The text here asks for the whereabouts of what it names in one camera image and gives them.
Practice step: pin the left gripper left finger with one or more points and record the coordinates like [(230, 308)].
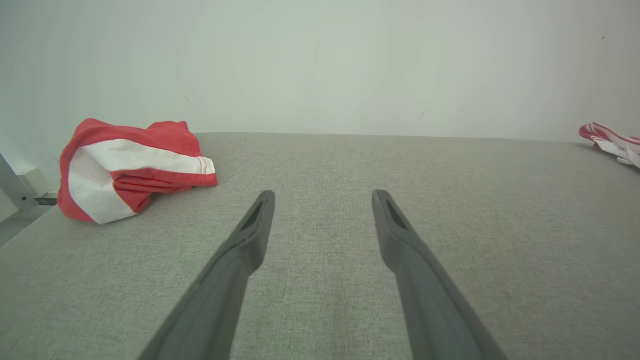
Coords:
[(220, 300)]

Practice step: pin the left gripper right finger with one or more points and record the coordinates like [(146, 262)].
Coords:
[(430, 310)]

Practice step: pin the red Bulls 23 shorts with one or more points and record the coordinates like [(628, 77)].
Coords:
[(165, 135)]

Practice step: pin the red white Bulls jersey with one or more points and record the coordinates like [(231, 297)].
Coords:
[(612, 142)]

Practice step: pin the grey metal frame leg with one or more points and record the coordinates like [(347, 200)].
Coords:
[(12, 187)]

